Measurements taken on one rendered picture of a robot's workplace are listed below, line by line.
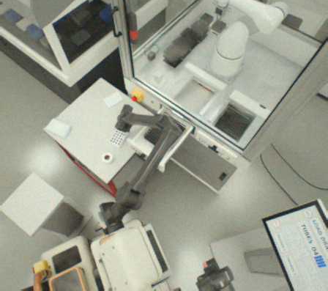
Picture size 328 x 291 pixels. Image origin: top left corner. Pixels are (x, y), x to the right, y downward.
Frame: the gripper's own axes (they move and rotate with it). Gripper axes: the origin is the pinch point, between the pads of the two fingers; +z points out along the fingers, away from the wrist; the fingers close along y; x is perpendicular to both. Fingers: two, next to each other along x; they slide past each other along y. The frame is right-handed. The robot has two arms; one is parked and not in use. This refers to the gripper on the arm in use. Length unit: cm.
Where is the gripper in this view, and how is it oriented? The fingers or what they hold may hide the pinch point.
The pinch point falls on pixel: (124, 130)
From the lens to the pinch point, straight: 180.4
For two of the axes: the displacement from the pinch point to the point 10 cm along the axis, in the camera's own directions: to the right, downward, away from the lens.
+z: -0.4, 4.4, 9.0
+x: -3.5, 8.3, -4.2
